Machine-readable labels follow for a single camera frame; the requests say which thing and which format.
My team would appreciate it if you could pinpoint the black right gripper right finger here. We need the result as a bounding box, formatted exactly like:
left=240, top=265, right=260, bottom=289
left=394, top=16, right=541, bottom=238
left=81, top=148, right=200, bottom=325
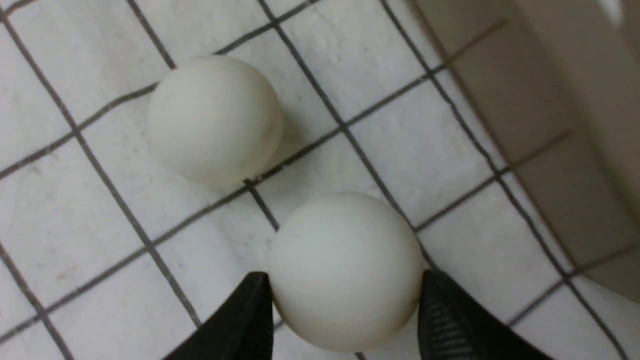
left=417, top=269, right=550, bottom=360

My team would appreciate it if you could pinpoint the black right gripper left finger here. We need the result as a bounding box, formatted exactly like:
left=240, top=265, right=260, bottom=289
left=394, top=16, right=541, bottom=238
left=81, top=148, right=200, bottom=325
left=165, top=271, right=275, bottom=360

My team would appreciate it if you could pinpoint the ping-pong ball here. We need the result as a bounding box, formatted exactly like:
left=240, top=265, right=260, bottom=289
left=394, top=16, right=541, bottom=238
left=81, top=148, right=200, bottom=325
left=268, top=192, right=426, bottom=353
left=146, top=55, right=285, bottom=187

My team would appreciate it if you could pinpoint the white black-grid tablecloth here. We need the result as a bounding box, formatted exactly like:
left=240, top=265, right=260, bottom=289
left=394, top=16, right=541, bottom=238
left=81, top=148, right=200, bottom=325
left=0, top=0, right=639, bottom=360

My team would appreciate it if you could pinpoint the olive plastic bin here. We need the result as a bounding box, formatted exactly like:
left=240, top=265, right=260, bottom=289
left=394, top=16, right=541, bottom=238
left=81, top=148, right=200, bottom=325
left=415, top=0, right=639, bottom=302

